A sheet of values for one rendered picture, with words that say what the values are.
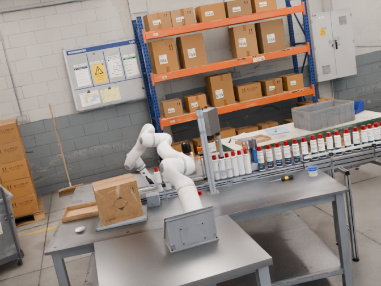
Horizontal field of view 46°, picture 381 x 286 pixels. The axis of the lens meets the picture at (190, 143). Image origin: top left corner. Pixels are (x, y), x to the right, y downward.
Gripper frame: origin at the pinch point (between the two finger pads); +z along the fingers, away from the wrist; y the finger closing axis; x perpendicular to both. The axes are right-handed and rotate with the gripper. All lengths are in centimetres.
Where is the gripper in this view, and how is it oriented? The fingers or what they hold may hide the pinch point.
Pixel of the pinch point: (152, 184)
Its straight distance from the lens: 366.8
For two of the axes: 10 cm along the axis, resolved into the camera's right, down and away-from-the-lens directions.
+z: 5.2, 8.2, 2.3
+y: -1.3, -1.9, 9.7
